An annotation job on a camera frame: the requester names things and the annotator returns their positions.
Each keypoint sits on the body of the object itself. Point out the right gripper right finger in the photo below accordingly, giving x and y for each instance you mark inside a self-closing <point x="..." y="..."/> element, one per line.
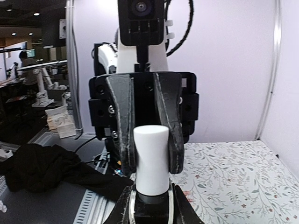
<point x="183" y="211"/>

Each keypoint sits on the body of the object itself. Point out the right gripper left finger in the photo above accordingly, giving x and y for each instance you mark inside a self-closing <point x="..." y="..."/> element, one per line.
<point x="119" y="214"/>

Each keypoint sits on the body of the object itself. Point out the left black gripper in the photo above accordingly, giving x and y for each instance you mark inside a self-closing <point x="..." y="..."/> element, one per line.
<point x="132" y="97"/>

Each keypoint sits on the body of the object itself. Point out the white capped nail polish bottle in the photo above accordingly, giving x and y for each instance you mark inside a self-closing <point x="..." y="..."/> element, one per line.
<point x="151" y="199"/>

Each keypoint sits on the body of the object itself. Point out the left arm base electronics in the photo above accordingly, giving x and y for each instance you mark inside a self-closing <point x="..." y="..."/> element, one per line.
<point x="109" y="161"/>

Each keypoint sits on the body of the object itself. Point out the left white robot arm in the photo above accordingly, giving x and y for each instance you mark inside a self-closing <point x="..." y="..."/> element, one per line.
<point x="105" y="61"/>

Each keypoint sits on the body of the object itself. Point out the floral patterned table mat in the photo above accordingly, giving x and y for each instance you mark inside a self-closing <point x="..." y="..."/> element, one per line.
<point x="238" y="183"/>

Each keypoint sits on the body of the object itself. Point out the white paper bag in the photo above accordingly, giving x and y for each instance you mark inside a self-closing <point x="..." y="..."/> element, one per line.
<point x="61" y="121"/>

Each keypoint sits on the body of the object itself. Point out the black cloth pile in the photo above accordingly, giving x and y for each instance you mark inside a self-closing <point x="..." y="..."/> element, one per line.
<point x="38" y="169"/>

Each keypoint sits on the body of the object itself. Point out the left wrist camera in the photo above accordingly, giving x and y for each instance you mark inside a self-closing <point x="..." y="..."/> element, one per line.
<point x="142" y="36"/>

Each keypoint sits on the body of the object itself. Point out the left aluminium frame post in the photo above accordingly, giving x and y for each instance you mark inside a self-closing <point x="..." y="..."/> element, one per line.
<point x="72" y="63"/>

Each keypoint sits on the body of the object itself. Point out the aluminium frame post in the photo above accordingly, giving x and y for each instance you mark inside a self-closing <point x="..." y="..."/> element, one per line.
<point x="277" y="39"/>
<point x="72" y="63"/>

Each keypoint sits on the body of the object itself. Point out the right aluminium frame post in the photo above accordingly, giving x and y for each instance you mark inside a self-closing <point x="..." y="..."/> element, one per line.
<point x="277" y="39"/>

